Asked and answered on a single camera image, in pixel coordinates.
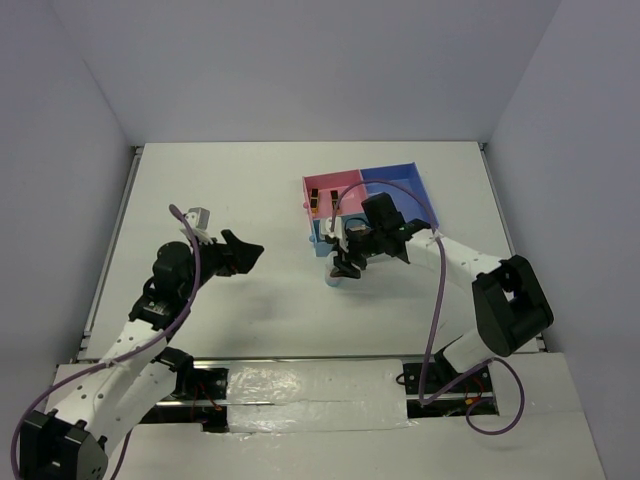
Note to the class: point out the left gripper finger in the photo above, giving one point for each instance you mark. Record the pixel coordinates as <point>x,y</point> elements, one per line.
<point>231,240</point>
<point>245,257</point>

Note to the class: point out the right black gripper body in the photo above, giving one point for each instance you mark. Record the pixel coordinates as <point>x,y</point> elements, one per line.
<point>361,246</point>

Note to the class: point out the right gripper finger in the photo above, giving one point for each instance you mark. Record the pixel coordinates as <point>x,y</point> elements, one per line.
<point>344,270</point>
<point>339,237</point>

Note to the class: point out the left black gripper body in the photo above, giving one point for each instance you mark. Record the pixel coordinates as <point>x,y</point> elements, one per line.
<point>213,261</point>

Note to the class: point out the white pastel bottle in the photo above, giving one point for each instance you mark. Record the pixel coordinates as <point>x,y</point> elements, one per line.
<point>331,259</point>

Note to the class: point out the black gold lipstick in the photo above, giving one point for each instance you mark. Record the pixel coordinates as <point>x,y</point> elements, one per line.
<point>314,201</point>
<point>335,199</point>

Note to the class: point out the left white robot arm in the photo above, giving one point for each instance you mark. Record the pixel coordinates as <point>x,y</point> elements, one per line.
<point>77,436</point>

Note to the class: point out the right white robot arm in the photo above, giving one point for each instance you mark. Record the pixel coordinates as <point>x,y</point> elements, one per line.
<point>509,304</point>

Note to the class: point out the pink blue purple organizer tray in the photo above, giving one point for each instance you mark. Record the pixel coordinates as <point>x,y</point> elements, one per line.
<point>404,175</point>

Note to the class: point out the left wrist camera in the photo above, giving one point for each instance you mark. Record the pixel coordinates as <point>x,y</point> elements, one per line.
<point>195,223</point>

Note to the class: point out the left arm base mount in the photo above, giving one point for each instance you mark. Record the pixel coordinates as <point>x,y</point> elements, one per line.
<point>201,400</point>

